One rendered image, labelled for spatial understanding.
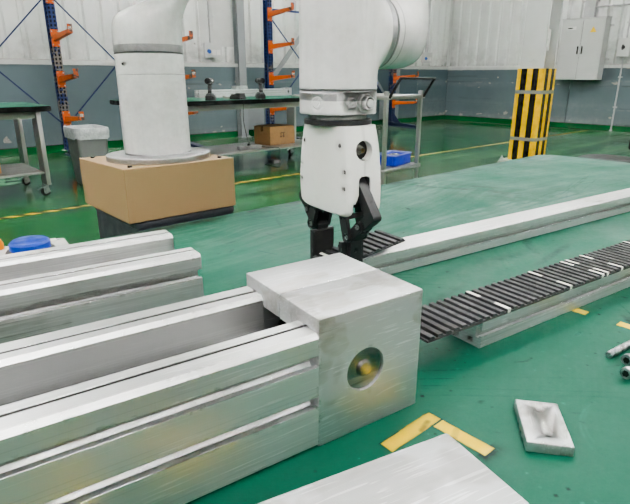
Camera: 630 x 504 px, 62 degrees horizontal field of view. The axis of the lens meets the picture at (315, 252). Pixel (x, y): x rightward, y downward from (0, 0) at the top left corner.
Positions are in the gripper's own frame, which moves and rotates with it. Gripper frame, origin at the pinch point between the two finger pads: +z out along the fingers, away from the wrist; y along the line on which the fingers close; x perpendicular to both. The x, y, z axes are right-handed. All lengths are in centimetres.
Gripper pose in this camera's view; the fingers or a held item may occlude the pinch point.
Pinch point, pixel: (335, 250)
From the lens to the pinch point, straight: 63.5
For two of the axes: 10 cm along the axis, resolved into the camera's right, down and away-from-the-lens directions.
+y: -5.6, -2.6, 7.9
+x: -8.3, 1.8, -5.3
